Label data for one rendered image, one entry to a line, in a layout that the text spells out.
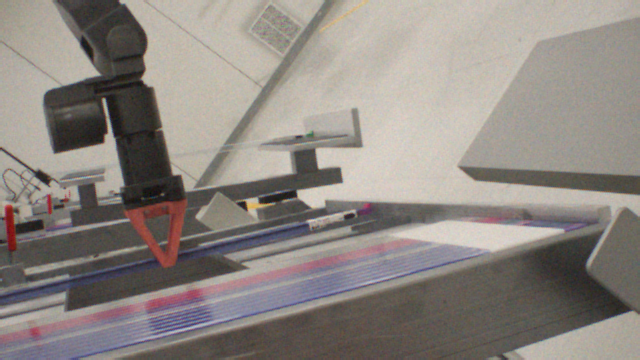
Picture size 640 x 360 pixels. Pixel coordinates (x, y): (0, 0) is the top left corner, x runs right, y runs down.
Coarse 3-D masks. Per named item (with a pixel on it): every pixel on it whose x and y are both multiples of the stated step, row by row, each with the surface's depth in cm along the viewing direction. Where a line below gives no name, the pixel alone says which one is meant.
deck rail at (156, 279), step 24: (288, 216) 118; (312, 216) 119; (192, 240) 114; (72, 264) 109; (96, 264) 110; (120, 264) 111; (192, 264) 114; (216, 264) 115; (0, 288) 107; (72, 288) 109; (96, 288) 110; (120, 288) 111; (144, 288) 112
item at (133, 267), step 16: (368, 208) 101; (304, 224) 99; (240, 240) 96; (256, 240) 97; (192, 256) 95; (96, 272) 92; (112, 272) 92; (128, 272) 92; (32, 288) 89; (48, 288) 90; (64, 288) 90
